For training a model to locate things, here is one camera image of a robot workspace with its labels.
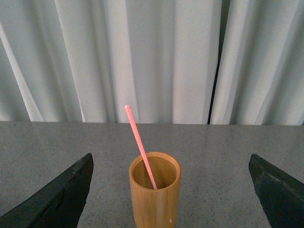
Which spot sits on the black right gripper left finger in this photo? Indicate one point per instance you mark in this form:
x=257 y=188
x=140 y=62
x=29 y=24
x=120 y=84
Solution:
x=59 y=204

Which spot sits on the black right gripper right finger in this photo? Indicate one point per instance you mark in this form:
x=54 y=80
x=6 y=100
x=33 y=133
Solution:
x=280 y=194

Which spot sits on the pink chopstick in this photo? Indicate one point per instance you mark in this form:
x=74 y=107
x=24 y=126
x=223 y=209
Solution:
x=140 y=144

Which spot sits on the bamboo chopstick holder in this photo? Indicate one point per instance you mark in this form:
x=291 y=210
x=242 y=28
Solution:
x=155 y=208

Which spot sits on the white curtain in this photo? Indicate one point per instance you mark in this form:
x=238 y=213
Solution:
x=171 y=61

